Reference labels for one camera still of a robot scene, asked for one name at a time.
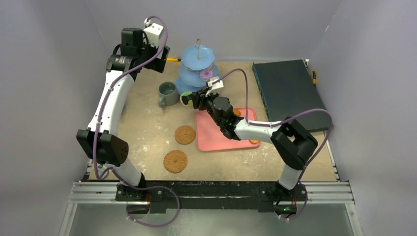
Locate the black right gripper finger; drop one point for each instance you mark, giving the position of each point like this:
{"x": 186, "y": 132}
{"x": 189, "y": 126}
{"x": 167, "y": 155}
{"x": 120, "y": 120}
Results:
{"x": 194, "y": 97}
{"x": 199, "y": 105}

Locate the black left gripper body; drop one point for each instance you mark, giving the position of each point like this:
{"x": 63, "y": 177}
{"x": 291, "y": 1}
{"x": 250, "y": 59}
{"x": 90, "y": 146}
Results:
{"x": 157, "y": 64}

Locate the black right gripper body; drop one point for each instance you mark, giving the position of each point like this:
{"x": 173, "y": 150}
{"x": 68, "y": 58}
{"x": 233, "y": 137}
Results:
{"x": 198, "y": 100}

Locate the green frosted donut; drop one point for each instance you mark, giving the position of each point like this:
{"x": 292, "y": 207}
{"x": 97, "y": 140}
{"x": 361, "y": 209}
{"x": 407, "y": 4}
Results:
{"x": 186, "y": 98}

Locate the purple frosted donut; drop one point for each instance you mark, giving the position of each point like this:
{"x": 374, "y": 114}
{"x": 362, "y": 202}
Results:
{"x": 206, "y": 74}

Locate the blue three-tier cake stand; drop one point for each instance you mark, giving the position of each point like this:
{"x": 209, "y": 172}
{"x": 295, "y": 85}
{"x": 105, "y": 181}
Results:
{"x": 194, "y": 59}

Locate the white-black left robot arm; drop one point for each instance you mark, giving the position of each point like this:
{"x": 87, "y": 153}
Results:
{"x": 139, "y": 48}

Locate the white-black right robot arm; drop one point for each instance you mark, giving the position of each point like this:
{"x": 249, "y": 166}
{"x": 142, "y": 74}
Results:
{"x": 292, "y": 141}

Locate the grey-green ceramic mug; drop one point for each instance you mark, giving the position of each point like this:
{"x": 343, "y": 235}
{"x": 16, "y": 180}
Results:
{"x": 168, "y": 94}

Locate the pink rectangular tray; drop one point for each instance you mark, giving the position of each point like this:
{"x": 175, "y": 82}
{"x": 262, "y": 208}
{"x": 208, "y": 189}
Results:
{"x": 209, "y": 137}

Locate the upper woven rattan coaster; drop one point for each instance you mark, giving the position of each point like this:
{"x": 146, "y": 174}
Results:
{"x": 185, "y": 134}

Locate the woven rattan coaster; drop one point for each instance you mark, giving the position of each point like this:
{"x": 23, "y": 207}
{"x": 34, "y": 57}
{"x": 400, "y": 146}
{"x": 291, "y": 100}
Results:
{"x": 175, "y": 161}
{"x": 185, "y": 134}

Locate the lower woven rattan coaster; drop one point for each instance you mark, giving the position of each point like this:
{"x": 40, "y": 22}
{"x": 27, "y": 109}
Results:
{"x": 175, "y": 161}

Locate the dark teal flat box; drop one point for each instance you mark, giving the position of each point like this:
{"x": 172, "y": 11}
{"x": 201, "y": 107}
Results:
{"x": 286, "y": 88}

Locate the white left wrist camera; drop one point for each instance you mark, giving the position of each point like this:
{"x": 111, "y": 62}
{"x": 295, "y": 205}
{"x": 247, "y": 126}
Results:
{"x": 153, "y": 32}

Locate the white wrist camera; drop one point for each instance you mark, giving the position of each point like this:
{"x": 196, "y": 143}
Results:
{"x": 214, "y": 86}
{"x": 153, "y": 32}

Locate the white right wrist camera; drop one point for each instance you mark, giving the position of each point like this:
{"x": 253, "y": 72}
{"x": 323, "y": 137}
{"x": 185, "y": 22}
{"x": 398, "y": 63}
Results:
{"x": 214, "y": 86}

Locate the black aluminium base frame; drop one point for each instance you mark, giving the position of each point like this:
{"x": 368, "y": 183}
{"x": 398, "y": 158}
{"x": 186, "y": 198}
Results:
{"x": 263, "y": 196}

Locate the yellow tool at right wall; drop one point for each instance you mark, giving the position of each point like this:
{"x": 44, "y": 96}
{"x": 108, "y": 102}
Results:
{"x": 314, "y": 77}

